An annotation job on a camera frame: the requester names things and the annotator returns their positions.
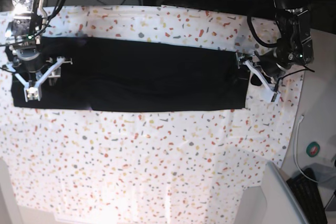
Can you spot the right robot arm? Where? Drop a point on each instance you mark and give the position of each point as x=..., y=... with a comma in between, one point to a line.
x=24, y=32

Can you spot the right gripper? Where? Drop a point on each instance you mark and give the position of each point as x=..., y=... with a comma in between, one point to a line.
x=32, y=59

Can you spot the black keyboard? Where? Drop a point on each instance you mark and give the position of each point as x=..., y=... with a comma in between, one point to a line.
x=307, y=195

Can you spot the green tape roll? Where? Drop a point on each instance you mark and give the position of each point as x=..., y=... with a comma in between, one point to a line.
x=313, y=149

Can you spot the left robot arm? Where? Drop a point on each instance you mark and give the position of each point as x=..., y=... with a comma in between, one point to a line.
x=295, y=45

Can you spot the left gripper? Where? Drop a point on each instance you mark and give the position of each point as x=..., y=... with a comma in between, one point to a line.
x=271, y=65

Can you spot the black t-shirt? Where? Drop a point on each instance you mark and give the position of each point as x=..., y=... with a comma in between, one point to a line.
x=132, y=76

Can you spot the grey plastic bin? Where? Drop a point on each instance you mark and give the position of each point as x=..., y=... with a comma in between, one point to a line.
x=270, y=202

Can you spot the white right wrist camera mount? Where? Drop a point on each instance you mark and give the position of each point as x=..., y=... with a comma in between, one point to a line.
x=32, y=87

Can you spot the terrazzo pattern tablecloth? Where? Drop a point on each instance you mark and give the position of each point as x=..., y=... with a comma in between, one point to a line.
x=169, y=167

